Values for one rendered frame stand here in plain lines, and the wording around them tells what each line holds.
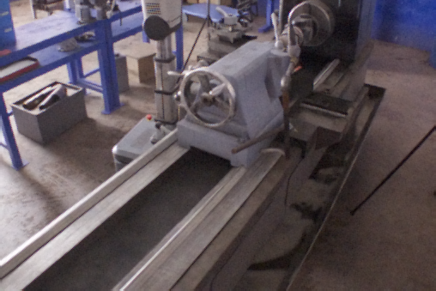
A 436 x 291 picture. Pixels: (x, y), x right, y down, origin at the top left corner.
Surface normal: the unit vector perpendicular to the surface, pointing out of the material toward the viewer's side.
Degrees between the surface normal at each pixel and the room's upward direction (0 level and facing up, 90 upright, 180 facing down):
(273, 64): 78
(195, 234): 0
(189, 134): 90
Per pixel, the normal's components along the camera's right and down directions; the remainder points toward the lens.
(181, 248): 0.00, -0.88
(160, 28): -0.36, 0.45
